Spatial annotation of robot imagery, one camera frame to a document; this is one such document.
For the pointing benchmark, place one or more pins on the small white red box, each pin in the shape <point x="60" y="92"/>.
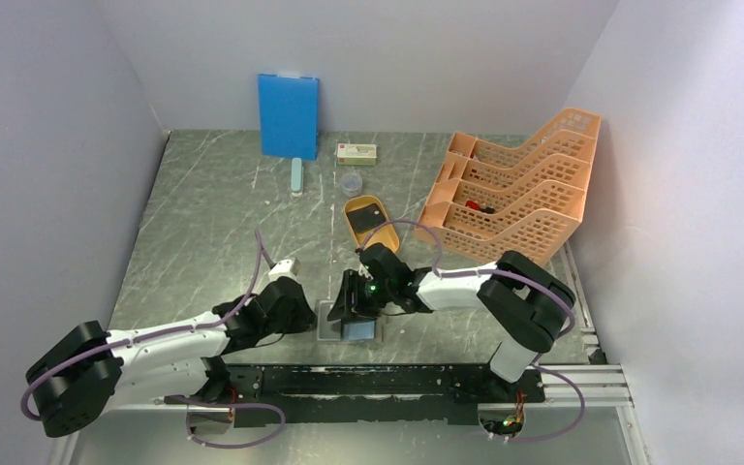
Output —
<point x="356" y="154"/>

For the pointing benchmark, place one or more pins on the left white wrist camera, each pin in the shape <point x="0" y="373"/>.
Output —
<point x="287" y="268"/>

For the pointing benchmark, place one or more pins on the blue board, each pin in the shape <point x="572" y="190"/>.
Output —
<point x="289" y="110"/>

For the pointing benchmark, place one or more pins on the beige card holder wallet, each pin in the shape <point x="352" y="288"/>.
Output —
<point x="336" y="332"/>

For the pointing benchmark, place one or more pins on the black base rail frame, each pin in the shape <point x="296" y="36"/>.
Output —
<point x="370" y="392"/>

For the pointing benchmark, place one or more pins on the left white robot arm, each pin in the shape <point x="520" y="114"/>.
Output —
<point x="92" y="371"/>

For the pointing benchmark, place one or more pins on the yellow oval tray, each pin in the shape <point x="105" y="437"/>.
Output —
<point x="384" y="234"/>

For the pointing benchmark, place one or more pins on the red black item in organizer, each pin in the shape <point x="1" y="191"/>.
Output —
<point x="476" y="206"/>

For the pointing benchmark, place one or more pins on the light blue eraser bar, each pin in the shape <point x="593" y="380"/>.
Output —
<point x="296" y="184"/>

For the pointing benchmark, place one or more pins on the small clear round container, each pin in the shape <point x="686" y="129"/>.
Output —
<point x="351" y="184"/>

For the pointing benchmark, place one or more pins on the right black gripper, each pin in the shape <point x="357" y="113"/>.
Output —
<point x="346" y="310"/>

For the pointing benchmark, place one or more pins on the orange plastic file organizer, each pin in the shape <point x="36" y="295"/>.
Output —
<point x="538" y="190"/>

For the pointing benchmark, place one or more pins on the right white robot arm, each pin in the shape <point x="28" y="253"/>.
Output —
<point x="533" y="307"/>

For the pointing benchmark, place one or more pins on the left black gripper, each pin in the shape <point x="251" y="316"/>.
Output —
<point x="305" y="317"/>

